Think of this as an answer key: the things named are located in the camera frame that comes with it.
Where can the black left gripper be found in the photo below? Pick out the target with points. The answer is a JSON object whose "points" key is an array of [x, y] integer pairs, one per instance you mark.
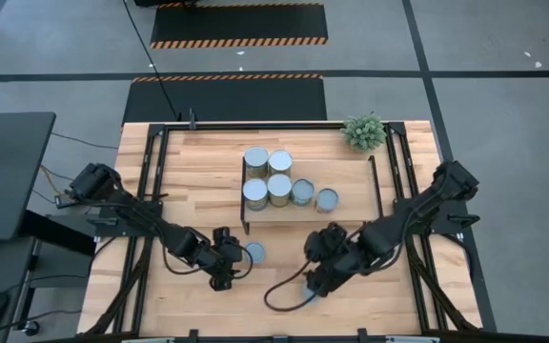
{"points": [[222, 252]]}

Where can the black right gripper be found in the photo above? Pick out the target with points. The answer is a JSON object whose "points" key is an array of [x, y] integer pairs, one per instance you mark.
{"points": [[334, 252]]}

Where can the teal label tin can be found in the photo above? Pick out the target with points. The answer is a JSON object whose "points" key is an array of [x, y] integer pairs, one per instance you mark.
{"points": [[310, 296]]}

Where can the green peas label tin can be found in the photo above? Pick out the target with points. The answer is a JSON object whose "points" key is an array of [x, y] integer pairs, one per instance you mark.
{"points": [[257, 252]]}

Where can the olive green label tin can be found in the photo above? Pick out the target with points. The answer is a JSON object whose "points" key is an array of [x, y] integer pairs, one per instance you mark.
{"points": [[255, 189], [257, 157]]}

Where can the oranges label green tin can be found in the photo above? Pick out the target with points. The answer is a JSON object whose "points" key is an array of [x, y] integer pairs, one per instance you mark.
{"points": [[279, 185]]}

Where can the diced tomatoes label tin can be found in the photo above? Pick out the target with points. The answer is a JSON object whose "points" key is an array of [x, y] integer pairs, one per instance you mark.
{"points": [[327, 199]]}

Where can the white teal mixed label can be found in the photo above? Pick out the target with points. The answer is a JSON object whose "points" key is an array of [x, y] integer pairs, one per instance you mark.
{"points": [[302, 190]]}

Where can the peaches label tin can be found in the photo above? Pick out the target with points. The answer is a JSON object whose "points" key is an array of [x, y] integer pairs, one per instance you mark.
{"points": [[280, 161]]}

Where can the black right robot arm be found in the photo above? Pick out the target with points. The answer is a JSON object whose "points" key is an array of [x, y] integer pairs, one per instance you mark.
{"points": [[412, 205]]}

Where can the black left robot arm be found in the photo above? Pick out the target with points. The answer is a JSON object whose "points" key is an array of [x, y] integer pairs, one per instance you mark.
{"points": [[136, 212]]}

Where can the black mat orange hazard stripes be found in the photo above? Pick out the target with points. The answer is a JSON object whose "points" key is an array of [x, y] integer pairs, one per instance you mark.
{"points": [[236, 21], [227, 100]]}

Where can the small green potted plant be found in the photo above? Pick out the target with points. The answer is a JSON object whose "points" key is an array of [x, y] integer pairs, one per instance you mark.
{"points": [[364, 132]]}

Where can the black desk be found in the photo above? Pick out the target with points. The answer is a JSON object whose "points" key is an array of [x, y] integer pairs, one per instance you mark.
{"points": [[12, 176]]}

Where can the black aluminium rig frame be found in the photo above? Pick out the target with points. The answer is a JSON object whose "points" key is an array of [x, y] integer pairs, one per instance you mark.
{"points": [[255, 127]]}

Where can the small black clamp post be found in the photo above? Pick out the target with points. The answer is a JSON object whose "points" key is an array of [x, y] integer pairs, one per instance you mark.
{"points": [[192, 121]]}

